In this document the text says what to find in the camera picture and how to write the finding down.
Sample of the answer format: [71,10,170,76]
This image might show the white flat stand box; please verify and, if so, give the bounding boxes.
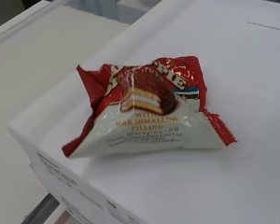
[7,0,280,224]

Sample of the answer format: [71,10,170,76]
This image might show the red snack pie packet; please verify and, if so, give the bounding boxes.
[61,55,238,159]

